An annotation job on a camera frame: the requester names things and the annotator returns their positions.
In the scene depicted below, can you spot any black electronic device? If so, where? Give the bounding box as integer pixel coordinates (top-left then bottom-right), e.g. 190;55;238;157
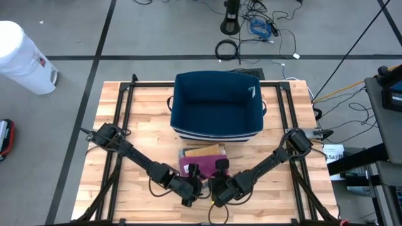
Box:
376;65;402;113

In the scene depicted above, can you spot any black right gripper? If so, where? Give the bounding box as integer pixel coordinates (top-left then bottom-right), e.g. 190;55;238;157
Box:
209;158;254;208

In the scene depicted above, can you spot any white trash bin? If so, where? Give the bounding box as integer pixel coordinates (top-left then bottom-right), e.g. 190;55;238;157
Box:
0;20;60;95

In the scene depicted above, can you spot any black power strip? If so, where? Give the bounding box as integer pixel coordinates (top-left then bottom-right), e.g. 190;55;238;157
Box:
266;19;280;38

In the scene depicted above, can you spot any black stand base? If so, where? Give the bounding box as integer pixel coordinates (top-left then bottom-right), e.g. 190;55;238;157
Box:
219;0;241;36

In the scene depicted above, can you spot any thin black pole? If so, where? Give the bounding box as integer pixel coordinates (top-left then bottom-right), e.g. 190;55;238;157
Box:
312;0;392;102

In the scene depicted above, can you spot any black square floor plate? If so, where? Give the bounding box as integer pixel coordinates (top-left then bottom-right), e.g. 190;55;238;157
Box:
234;68;266;81

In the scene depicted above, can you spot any purple cloth towel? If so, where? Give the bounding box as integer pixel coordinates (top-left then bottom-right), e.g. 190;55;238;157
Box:
178;154;231;180

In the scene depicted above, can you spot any black tangled floor cable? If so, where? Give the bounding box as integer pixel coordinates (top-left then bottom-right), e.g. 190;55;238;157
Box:
238;0;304;60

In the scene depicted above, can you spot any orange checked towel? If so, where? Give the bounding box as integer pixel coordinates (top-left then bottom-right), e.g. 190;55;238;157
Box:
183;143;227;158

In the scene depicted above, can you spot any yellow cable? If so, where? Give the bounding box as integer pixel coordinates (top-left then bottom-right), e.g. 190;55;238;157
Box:
313;64;402;104

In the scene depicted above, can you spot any grey equipment cart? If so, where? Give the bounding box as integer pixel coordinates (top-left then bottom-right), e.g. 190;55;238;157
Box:
326;77;402;226

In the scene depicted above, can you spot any red and black device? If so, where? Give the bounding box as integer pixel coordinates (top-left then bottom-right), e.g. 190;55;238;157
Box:
0;118;16;161

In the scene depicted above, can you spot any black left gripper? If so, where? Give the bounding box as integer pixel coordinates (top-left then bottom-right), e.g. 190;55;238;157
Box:
171;163;204;208

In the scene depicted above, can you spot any navy white-striped fabric basket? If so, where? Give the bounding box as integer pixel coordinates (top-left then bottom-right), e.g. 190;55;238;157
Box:
166;70;268;143

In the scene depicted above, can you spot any black cable coil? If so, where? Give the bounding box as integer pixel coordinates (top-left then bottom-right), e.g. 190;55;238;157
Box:
214;39;240;62

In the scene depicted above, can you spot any grey checked towel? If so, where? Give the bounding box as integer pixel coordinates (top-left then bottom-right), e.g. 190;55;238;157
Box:
178;146;232;189

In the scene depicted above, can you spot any blue cable coil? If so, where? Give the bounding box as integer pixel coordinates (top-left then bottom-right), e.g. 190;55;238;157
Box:
249;19;273;40

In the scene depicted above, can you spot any white printed paper box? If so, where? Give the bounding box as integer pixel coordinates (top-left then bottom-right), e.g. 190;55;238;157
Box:
323;143;346;182

